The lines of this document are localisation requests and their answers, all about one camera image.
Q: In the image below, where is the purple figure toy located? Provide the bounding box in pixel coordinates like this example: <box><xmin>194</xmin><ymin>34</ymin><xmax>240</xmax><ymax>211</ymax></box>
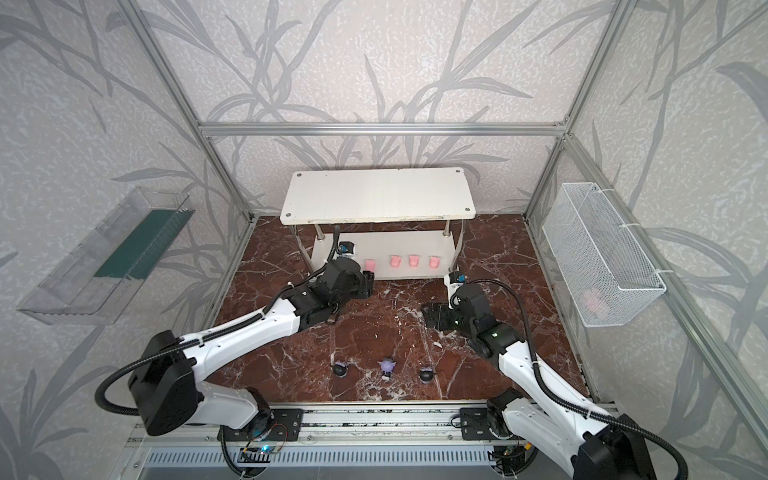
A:
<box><xmin>378</xmin><ymin>358</ymin><xmax>397</xmax><ymax>380</ymax></box>

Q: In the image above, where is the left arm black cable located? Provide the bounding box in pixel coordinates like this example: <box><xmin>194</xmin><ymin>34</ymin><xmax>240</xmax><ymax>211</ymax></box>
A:
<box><xmin>94</xmin><ymin>224</ymin><xmax>342</xmax><ymax>416</ymax></box>

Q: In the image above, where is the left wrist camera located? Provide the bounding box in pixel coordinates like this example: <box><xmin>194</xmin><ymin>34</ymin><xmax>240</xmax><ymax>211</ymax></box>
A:
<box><xmin>336</xmin><ymin>241</ymin><xmax>355</xmax><ymax>256</ymax></box>

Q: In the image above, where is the pink toy in basket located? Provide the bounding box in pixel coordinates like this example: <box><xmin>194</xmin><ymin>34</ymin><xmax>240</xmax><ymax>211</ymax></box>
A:
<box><xmin>582</xmin><ymin>289</ymin><xmax>610</xmax><ymax>319</ymax></box>

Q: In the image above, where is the clear plastic wall bin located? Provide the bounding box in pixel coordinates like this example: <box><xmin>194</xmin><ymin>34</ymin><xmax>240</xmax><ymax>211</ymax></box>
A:
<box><xmin>17</xmin><ymin>187</ymin><xmax>195</xmax><ymax>326</ymax></box>

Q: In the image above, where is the black mounting plate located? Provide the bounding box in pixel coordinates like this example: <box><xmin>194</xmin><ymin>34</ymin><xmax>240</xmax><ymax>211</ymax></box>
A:
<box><xmin>459</xmin><ymin>407</ymin><xmax>507</xmax><ymax>441</ymax></box>
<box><xmin>217</xmin><ymin>408</ymin><xmax>304</xmax><ymax>442</ymax></box>

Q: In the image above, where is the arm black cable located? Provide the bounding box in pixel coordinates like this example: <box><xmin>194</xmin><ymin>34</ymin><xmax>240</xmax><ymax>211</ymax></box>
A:
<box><xmin>449</xmin><ymin>278</ymin><xmax>689</xmax><ymax>480</ymax></box>
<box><xmin>94</xmin><ymin>224</ymin><xmax>342</xmax><ymax>416</ymax></box>

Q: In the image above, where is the white wire mesh basket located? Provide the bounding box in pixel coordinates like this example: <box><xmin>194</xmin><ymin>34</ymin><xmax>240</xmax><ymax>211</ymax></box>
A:
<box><xmin>542</xmin><ymin>182</ymin><xmax>667</xmax><ymax>328</ymax></box>

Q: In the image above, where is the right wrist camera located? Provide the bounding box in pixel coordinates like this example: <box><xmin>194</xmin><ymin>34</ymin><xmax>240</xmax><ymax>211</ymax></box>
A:
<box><xmin>443</xmin><ymin>271</ymin><xmax>467</xmax><ymax>298</ymax></box>

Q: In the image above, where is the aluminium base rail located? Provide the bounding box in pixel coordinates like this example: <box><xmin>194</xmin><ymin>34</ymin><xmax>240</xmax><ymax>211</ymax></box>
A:
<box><xmin>145</xmin><ymin>398</ymin><xmax>605</xmax><ymax>449</ymax></box>

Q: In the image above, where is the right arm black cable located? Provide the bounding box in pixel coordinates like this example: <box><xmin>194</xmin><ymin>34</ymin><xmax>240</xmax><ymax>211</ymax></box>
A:
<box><xmin>449</xmin><ymin>278</ymin><xmax>689</xmax><ymax>480</ymax></box>

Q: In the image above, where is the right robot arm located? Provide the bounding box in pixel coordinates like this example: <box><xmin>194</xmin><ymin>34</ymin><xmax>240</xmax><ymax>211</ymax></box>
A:
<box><xmin>421</xmin><ymin>283</ymin><xmax>656</xmax><ymax>479</ymax></box>

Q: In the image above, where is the aluminium frame crossbar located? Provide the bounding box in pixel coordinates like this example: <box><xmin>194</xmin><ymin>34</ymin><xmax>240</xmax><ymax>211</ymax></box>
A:
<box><xmin>199</xmin><ymin>122</ymin><xmax>565</xmax><ymax>137</ymax></box>

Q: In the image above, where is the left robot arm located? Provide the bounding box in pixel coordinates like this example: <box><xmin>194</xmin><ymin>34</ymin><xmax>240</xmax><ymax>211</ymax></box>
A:
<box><xmin>128</xmin><ymin>258</ymin><xmax>374</xmax><ymax>436</ymax></box>

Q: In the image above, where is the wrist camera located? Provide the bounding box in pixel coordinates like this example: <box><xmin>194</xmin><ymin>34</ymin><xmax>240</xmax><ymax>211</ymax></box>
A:
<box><xmin>336</xmin><ymin>241</ymin><xmax>355</xmax><ymax>256</ymax></box>
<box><xmin>443</xmin><ymin>271</ymin><xmax>467</xmax><ymax>298</ymax></box>

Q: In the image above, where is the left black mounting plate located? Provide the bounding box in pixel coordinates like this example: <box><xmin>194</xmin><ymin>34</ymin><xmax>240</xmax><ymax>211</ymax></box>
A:
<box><xmin>217</xmin><ymin>408</ymin><xmax>304</xmax><ymax>442</ymax></box>

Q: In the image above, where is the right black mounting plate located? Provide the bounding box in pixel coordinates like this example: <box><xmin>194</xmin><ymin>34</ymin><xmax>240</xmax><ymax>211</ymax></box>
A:
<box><xmin>459</xmin><ymin>407</ymin><xmax>507</xmax><ymax>441</ymax></box>

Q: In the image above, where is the dark round toy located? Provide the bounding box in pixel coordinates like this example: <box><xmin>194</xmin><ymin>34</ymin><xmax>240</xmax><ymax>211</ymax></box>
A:
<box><xmin>332</xmin><ymin>362</ymin><xmax>349</xmax><ymax>378</ymax></box>
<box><xmin>418</xmin><ymin>368</ymin><xmax>435</xmax><ymax>384</ymax></box>

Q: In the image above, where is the white two-tier shelf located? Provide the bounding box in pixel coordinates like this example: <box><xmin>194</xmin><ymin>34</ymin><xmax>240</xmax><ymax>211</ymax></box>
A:
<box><xmin>280</xmin><ymin>167</ymin><xmax>476</xmax><ymax>280</ymax></box>

